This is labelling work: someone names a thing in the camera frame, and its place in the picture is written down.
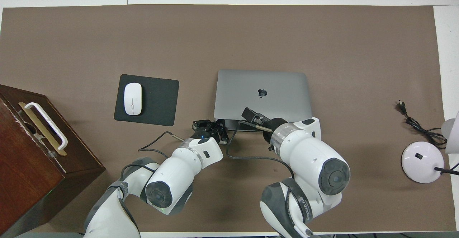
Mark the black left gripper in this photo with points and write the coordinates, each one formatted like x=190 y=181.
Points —
x=204 y=134

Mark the white computer mouse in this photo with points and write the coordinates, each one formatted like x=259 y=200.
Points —
x=132 y=98

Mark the white desk lamp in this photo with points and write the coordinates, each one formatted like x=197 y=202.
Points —
x=419 y=162

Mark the brown table mat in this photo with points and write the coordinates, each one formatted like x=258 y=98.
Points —
x=251 y=33

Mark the silver grey laptop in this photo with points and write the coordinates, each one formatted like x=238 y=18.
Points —
x=251 y=94

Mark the dark brown wooden box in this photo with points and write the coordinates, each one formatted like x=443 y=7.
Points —
x=21 y=166

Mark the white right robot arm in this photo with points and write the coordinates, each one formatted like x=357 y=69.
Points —
x=308 y=159

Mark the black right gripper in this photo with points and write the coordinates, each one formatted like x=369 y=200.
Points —
x=273 y=126

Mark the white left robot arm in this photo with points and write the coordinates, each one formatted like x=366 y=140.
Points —
x=175 y=173

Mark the black mouse pad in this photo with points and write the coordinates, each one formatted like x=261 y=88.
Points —
x=161 y=101

